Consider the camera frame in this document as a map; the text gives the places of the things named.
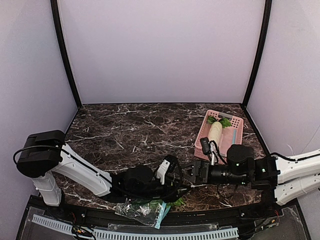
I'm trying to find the pink plastic basket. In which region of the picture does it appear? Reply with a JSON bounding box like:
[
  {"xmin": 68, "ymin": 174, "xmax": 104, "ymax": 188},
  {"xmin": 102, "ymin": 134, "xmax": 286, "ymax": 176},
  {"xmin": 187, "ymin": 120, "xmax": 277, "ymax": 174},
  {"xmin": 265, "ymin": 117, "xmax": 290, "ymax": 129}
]
[{"xmin": 194, "ymin": 109, "xmax": 244, "ymax": 160}]

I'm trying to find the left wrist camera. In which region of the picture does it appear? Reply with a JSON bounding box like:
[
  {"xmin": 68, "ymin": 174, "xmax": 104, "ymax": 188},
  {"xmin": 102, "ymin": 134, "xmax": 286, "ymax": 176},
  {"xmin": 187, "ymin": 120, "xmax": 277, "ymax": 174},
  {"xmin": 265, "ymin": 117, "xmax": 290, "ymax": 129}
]
[{"xmin": 154, "ymin": 155, "xmax": 178, "ymax": 185}]

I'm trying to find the clear zip top bag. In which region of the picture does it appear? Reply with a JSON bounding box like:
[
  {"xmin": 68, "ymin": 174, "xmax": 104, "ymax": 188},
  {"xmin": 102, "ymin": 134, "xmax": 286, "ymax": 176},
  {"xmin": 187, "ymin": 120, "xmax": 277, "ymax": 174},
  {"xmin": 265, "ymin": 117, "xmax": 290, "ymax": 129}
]
[{"xmin": 115, "ymin": 198, "xmax": 171, "ymax": 229}]

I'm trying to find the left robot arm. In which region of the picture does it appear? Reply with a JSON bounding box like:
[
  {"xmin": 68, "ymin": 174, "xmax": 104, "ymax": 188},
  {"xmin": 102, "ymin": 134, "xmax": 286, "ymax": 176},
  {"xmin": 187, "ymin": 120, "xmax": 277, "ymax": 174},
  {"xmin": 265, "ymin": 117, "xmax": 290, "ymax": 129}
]
[{"xmin": 12, "ymin": 130, "xmax": 183, "ymax": 207}]

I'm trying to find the left black frame post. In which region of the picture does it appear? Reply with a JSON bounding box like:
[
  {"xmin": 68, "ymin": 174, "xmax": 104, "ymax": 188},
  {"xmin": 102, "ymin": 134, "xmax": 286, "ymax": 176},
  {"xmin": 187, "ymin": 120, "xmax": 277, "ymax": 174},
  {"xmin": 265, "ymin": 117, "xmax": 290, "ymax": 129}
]
[{"xmin": 50, "ymin": 0, "xmax": 82, "ymax": 109}]

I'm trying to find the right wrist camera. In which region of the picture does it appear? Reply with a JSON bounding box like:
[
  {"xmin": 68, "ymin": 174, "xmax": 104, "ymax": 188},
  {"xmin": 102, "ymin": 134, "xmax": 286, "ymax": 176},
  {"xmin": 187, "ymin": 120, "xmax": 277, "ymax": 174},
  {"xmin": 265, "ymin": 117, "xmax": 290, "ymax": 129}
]
[{"xmin": 200, "ymin": 137, "xmax": 212, "ymax": 161}]

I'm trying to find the right black frame post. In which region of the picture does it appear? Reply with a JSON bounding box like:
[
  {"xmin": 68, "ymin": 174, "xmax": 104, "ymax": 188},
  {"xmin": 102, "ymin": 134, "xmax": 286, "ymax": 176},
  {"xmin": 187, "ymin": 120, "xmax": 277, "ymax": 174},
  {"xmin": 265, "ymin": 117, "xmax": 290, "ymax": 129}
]
[{"xmin": 241, "ymin": 0, "xmax": 273, "ymax": 111}]

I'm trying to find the green cucumber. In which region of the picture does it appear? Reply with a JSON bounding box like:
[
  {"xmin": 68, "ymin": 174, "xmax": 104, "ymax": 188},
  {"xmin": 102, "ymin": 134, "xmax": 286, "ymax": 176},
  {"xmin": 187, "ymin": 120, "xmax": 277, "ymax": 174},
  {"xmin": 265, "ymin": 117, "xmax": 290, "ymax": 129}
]
[{"xmin": 166, "ymin": 197, "xmax": 185, "ymax": 207}]

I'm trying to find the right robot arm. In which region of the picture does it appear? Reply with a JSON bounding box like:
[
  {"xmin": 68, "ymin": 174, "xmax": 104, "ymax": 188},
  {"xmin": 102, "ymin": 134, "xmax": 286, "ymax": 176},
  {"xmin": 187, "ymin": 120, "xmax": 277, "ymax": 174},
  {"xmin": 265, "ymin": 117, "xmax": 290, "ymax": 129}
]
[{"xmin": 181, "ymin": 144, "xmax": 320, "ymax": 206}]

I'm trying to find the white slotted cable duct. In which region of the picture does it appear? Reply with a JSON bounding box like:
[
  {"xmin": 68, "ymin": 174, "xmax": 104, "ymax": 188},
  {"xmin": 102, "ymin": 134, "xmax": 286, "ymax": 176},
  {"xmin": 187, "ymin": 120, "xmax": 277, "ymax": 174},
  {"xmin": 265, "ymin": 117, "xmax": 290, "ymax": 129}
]
[{"xmin": 31, "ymin": 214, "xmax": 239, "ymax": 240}]

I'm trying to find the black frame post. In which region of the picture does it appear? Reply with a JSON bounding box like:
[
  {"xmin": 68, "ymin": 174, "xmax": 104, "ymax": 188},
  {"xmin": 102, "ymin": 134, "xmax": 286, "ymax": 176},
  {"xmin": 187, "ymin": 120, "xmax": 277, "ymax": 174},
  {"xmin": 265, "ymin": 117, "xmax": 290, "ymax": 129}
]
[
  {"xmin": 50, "ymin": 0, "xmax": 82, "ymax": 109},
  {"xmin": 241, "ymin": 0, "xmax": 273, "ymax": 111}
]

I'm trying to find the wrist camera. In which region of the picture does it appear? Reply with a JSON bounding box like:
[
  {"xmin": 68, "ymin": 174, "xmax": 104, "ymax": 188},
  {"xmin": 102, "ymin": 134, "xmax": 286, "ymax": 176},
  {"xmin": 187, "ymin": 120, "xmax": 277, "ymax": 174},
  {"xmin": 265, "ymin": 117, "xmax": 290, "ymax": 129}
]
[
  {"xmin": 200, "ymin": 137, "xmax": 212, "ymax": 161},
  {"xmin": 154, "ymin": 155, "xmax": 178, "ymax": 185}
]

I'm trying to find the black front table rail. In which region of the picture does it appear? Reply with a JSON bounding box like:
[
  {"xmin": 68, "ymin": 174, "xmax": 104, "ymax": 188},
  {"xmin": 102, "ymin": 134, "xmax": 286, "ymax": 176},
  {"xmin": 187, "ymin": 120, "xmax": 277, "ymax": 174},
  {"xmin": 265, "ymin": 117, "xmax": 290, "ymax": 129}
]
[{"xmin": 53, "ymin": 203, "xmax": 272, "ymax": 230}]

